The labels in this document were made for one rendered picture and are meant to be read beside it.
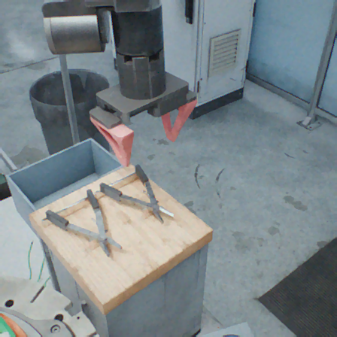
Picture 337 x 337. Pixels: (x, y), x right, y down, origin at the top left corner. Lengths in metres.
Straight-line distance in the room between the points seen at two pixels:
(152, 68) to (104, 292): 0.28
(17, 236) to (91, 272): 0.49
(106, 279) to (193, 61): 2.15
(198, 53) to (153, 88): 2.09
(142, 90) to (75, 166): 0.33
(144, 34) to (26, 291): 0.32
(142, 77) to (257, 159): 2.05
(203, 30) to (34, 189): 1.92
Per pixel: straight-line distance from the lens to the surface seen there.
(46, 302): 0.51
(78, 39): 0.47
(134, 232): 0.59
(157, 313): 0.65
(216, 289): 1.83
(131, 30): 0.46
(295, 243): 2.07
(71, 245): 0.59
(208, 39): 2.60
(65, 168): 0.78
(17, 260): 0.98
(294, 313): 1.82
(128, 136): 0.49
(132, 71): 0.48
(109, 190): 0.62
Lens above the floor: 1.51
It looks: 39 degrees down
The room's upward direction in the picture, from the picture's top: straight up
